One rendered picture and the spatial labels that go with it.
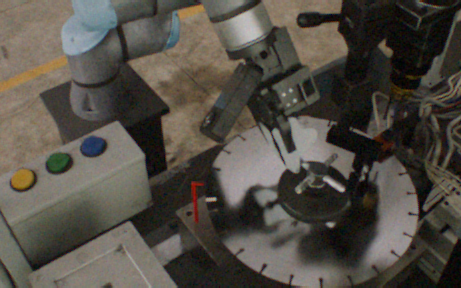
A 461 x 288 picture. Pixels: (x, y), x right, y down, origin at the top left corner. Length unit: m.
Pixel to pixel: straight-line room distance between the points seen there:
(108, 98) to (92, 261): 0.50
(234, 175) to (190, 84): 1.68
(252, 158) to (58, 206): 0.34
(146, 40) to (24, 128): 1.36
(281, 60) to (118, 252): 0.37
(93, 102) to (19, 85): 1.51
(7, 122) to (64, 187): 1.61
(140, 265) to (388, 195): 0.39
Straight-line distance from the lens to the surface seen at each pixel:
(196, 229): 0.84
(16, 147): 2.32
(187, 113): 2.29
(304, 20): 0.63
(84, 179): 0.88
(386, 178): 0.82
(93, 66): 1.12
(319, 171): 0.73
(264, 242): 0.71
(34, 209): 0.87
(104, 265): 0.77
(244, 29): 0.64
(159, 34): 1.13
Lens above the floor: 1.55
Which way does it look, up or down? 46 degrees down
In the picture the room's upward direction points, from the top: straight up
